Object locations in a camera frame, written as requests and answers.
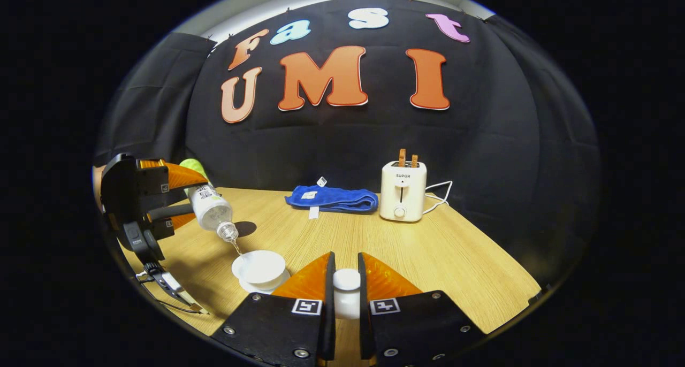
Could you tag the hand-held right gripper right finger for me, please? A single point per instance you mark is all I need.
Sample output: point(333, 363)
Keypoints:
point(365, 329)

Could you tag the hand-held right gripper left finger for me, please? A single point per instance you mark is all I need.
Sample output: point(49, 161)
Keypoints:
point(329, 329)

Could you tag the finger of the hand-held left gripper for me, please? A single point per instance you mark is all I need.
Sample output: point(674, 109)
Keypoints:
point(171, 213)
point(179, 175)

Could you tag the clear water bottle green base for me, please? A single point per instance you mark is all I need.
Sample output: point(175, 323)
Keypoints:
point(211, 209)

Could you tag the white teacup lid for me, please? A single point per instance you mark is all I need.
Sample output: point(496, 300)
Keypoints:
point(347, 281)

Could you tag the dark brown round coaster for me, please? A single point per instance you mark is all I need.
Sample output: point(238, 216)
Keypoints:
point(247, 229)

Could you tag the white teacup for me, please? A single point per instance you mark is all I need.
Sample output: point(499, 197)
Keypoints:
point(262, 265)

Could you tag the white saucer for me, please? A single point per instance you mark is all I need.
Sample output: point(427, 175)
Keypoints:
point(251, 288)

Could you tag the blue folded towel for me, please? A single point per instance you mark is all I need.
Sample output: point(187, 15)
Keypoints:
point(337, 198)

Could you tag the white toaster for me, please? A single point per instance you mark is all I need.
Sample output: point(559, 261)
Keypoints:
point(402, 196)

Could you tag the black backdrop cloth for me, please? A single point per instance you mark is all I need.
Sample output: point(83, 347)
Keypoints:
point(348, 147)

